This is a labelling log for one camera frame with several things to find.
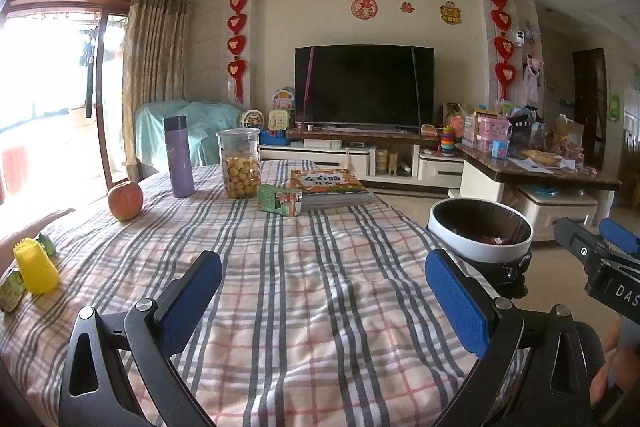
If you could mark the red apple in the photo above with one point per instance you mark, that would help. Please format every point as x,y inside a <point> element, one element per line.
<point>125,201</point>

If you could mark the yellow plastic cup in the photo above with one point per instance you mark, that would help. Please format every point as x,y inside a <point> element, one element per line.
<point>35,267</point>

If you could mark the clear snack jar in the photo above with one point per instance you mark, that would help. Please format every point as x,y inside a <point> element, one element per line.
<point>240,164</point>

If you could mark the marble top coffee table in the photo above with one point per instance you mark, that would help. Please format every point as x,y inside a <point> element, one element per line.
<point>500,182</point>

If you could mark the round bamboo box stack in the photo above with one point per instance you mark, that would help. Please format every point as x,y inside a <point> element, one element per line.
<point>381,162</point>

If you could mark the white round trash bin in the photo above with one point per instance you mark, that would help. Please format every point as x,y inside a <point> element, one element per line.
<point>450,238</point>

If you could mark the white ferris wheel toy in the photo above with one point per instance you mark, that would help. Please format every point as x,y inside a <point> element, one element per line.
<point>251,119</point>

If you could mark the pink hanging garment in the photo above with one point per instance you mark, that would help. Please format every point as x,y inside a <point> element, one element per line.
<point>531,77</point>

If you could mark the round red wall sticker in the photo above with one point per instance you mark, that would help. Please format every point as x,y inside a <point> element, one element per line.
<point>363,8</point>

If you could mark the white paper sheet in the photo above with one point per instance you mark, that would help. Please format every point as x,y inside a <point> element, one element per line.
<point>525,166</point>

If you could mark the orange picture book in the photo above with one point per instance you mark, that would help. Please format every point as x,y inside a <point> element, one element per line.
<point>327,187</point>

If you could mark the red heart hanging decoration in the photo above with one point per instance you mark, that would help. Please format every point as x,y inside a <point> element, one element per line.
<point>502,42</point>
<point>237,44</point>

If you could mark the person's right hand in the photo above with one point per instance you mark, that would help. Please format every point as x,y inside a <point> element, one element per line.
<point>607,367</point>

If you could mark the yellow picture board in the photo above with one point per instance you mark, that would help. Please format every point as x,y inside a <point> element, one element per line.
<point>542,157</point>

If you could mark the brown cardboard box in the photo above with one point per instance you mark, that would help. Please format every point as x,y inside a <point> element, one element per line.
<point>570,129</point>

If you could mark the beige pillow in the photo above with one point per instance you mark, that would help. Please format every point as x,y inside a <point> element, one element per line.
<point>20,232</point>

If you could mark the purple thermos bottle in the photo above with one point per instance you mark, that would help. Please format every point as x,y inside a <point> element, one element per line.
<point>180,157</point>

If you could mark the plaid blanket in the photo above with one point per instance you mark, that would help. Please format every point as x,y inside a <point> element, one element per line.
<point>300,282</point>

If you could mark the yellow green toy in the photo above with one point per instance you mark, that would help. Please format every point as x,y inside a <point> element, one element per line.
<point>280,120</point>

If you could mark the small red wall sticker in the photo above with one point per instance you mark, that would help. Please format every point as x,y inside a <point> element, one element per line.
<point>407,7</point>

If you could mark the clear storage box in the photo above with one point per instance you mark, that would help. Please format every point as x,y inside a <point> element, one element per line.
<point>470,129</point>

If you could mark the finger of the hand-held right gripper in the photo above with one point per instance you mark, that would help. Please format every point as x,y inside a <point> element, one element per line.
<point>572,234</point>
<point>620,234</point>

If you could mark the white TV cabinet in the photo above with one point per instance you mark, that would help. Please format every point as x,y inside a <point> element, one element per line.
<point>360,152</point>

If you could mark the black storage basket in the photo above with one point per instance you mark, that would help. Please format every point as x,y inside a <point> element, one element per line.
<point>522,129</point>

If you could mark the colourful toy house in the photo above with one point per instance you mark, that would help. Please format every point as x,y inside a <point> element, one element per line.
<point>282,99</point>

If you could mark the pink toy box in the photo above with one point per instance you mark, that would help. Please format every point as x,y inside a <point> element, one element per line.
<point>492,129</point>

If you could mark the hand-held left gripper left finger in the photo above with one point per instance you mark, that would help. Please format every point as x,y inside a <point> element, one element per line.
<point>192,307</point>

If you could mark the black television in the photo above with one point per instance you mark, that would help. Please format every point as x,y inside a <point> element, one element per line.
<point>364,87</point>

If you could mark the dark wooden door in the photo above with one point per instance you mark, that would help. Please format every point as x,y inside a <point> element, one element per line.
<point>592,102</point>

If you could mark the beige curtain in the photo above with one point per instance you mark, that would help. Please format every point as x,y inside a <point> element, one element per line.
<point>150,67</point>

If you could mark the yellow cartoon wall sticker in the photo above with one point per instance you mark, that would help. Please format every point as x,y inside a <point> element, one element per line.
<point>451,13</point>

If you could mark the white drawer unit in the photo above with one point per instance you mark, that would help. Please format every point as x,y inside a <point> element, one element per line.
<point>555,207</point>

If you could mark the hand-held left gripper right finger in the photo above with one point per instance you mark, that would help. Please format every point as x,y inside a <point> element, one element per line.
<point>457,302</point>

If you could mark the blue toy tray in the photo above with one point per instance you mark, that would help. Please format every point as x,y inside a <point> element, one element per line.
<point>274,139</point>

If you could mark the green carton box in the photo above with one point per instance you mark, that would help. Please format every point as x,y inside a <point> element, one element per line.
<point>280,199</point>

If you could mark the white wall camera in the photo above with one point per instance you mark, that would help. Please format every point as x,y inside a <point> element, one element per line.
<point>520,38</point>

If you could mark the teal covered sofa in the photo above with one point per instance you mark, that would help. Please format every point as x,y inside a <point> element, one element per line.
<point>200,132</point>

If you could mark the green snack packet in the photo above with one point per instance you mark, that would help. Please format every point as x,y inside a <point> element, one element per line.
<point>45,243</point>
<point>11,292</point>

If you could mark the green wall hanging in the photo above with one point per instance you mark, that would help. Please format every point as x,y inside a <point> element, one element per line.
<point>614,104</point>

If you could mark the small blue box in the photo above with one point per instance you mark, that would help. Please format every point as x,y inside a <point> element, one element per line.
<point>500,149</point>

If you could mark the dark hanging clothes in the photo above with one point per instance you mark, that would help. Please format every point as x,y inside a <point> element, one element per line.
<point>89,72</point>

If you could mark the sliding glass door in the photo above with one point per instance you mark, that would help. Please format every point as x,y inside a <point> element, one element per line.
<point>102,97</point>

